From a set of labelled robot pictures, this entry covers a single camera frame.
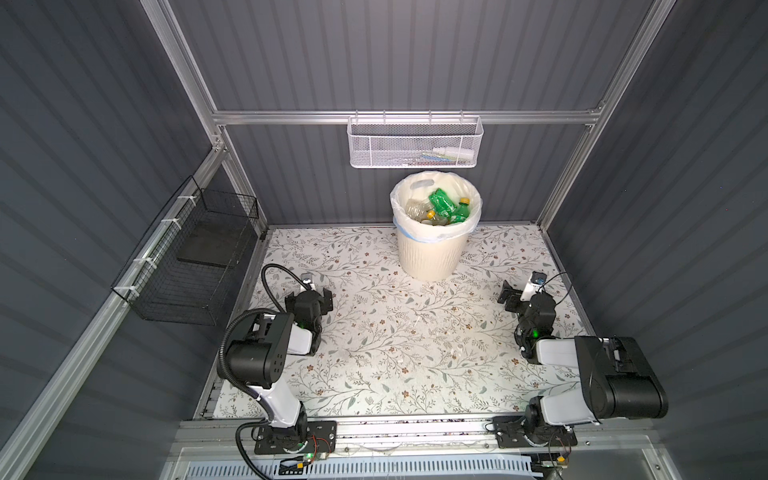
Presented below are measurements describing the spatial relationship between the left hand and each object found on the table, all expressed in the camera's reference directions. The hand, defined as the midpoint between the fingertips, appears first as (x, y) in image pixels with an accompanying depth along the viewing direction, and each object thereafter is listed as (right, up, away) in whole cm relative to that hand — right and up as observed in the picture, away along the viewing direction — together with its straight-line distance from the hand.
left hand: (307, 292), depth 96 cm
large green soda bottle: (+45, +28, +3) cm, 53 cm away
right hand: (+69, +3, -6) cm, 69 cm away
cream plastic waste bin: (+40, +14, -5) cm, 43 cm away
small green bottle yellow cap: (+51, +27, 0) cm, 58 cm away
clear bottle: (+36, +27, +2) cm, 45 cm away
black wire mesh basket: (-24, +9, -22) cm, 34 cm away
